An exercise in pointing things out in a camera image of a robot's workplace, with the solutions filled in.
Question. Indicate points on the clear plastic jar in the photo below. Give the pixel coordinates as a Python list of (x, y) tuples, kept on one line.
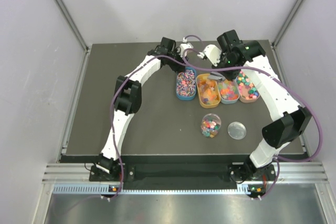
[(210, 125)]

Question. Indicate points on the pink tray of star candies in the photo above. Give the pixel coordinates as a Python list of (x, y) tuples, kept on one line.
[(247, 90)]

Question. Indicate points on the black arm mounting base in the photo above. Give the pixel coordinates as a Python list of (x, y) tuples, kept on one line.
[(152, 173)]

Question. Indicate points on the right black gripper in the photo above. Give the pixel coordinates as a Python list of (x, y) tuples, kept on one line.
[(230, 76)]

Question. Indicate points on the blue tray of lollipops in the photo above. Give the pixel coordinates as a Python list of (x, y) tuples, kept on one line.
[(186, 87)]

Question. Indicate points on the yellow tray of popsicle candies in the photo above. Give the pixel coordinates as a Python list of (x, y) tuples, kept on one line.
[(208, 93)]

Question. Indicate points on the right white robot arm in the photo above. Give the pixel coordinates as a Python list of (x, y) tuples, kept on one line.
[(289, 118)]

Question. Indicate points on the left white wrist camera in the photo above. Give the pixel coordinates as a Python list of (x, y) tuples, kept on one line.
[(184, 48)]

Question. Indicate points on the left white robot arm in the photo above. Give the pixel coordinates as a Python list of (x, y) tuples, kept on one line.
[(127, 99)]

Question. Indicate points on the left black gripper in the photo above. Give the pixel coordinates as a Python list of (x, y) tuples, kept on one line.
[(179, 64)]

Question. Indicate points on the light blue tray of gummies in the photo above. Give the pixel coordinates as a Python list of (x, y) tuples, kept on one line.
[(229, 92)]

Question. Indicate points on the clear round jar lid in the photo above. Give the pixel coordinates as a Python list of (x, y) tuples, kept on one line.
[(237, 130)]

